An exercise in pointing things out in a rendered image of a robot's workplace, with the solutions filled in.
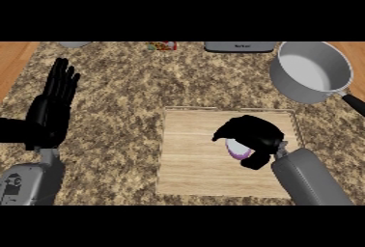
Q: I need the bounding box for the grey pot with black handle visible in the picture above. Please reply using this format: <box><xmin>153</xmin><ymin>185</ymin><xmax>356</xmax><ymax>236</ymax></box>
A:
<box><xmin>267</xmin><ymin>41</ymin><xmax>365</xmax><ymax>118</ymax></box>

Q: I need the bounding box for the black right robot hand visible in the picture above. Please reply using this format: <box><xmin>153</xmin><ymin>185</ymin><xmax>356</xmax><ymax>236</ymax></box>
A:
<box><xmin>211</xmin><ymin>114</ymin><xmax>285</xmax><ymax>171</ymax></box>

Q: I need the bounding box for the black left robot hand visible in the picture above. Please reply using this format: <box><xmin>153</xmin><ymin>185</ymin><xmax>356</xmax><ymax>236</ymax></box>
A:
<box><xmin>0</xmin><ymin>57</ymin><xmax>82</xmax><ymax>151</ymax></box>

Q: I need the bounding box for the grey round object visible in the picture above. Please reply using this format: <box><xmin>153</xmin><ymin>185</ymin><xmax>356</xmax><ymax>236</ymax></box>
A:
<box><xmin>59</xmin><ymin>41</ymin><xmax>93</xmax><ymax>49</ymax></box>

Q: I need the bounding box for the dark grey appliance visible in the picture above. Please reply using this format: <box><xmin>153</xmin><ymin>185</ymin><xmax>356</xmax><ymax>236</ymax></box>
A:
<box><xmin>203</xmin><ymin>41</ymin><xmax>277</xmax><ymax>54</ymax></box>

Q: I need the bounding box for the red and green packet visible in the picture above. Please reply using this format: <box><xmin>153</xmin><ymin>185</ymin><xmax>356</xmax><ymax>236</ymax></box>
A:
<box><xmin>144</xmin><ymin>41</ymin><xmax>178</xmax><ymax>52</ymax></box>

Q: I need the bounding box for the pale wooden tray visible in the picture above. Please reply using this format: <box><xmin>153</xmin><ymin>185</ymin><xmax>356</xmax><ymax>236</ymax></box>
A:
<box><xmin>155</xmin><ymin>106</ymin><xmax>304</xmax><ymax>198</ymax></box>

